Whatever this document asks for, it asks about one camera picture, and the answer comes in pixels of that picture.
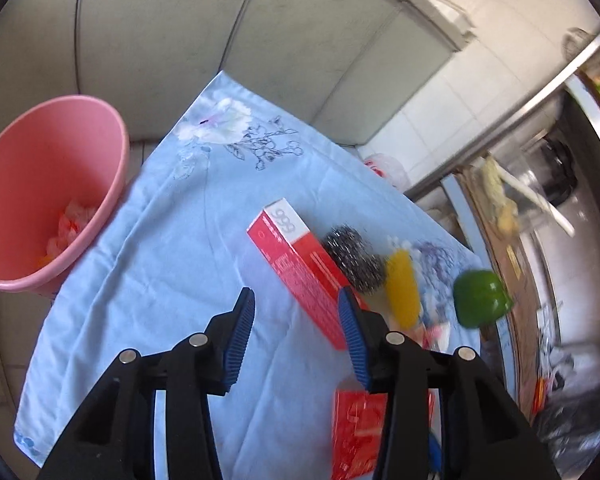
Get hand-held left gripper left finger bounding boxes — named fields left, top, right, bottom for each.
left=37, top=287, right=257, bottom=480

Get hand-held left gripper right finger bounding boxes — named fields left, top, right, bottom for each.
left=336, top=286, right=563, bottom=480

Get steel wool scourer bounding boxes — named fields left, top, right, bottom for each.
left=322, top=225, right=388, bottom=293

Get red snack bag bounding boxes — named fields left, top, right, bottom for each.
left=331, top=387, right=436, bottom=480

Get red cardboard box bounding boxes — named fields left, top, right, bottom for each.
left=246, top=199, right=368, bottom=351

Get red white wrapper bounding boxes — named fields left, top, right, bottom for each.
left=364, top=152, right=411, bottom=193

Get clear plastic wrap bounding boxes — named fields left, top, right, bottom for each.
left=45, top=200, right=103, bottom=263

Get pink plastic bin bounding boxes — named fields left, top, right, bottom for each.
left=0, top=95, right=131, bottom=301

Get light blue floral tablecloth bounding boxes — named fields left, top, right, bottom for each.
left=14, top=71, right=486, bottom=480

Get green bell pepper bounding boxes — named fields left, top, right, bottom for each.
left=452, top=270, right=513, bottom=330

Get yellow ginger root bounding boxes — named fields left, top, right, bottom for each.
left=495, top=205, right=521, bottom=233

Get clear plastic bag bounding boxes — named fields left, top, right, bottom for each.
left=530, top=350, right=600, bottom=461

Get clear plastic container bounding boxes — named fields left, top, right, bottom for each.
left=472, top=150, right=576, bottom=241

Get metal shelf rack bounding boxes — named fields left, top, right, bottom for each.
left=405, top=25, right=600, bottom=411

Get grey kitchen counter cabinets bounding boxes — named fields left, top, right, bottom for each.
left=0, top=0, right=476, bottom=146

